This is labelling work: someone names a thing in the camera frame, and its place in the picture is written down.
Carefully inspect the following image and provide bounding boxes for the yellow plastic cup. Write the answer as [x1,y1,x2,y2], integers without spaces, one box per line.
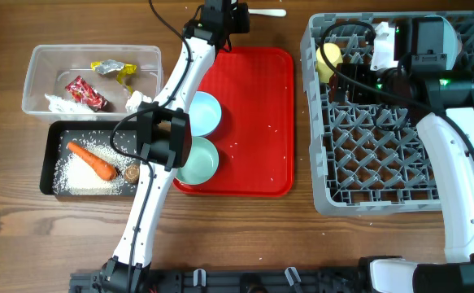
[315,42,345,85]

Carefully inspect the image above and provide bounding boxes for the white plastic spoon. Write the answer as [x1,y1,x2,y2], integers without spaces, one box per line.
[249,9,287,17]

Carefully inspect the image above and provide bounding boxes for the light blue bowl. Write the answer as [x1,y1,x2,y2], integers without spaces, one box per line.
[189,91,222,137]

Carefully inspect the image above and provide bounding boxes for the yellow candy wrapper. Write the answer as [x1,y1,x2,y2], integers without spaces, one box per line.
[102,63,137,94]

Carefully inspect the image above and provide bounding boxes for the green bowl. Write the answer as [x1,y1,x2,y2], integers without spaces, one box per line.
[176,137,220,185]

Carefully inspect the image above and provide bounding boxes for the red snack wrapper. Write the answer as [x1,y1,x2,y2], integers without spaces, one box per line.
[65,76,108,111]

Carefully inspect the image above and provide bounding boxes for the brown chestnut food scrap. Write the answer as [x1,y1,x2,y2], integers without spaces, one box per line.
[124,164,140,184]

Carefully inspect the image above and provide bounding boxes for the orange carrot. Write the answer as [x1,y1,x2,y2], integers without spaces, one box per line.
[67,142,117,181]

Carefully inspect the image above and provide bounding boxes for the white rice pile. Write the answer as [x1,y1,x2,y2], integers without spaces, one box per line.
[52,130,138,195]

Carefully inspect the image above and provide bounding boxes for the light blue plate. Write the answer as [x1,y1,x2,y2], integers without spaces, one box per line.
[442,18,462,70]

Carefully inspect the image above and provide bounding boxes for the silver foil wrapper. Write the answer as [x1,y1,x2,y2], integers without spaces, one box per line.
[90,59,125,75]

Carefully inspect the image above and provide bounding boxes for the small white tissue piece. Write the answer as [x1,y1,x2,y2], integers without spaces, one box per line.
[125,90,153,113]

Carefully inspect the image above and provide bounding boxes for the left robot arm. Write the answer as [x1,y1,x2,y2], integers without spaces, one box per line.
[91,0,250,292]

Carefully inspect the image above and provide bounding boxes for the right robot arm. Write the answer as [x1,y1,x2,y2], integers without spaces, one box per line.
[332,15,474,292]

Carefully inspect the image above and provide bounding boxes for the red serving tray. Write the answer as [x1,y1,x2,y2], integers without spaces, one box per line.
[174,47,294,198]

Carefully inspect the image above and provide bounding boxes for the clear plastic storage bin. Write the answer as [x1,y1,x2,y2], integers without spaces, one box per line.
[22,44,163,123]

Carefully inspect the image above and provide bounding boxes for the black plastic tray bin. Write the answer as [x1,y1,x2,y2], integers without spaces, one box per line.
[39,120,140,196]

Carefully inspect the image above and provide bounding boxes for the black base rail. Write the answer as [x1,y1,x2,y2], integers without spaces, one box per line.
[69,266,369,293]

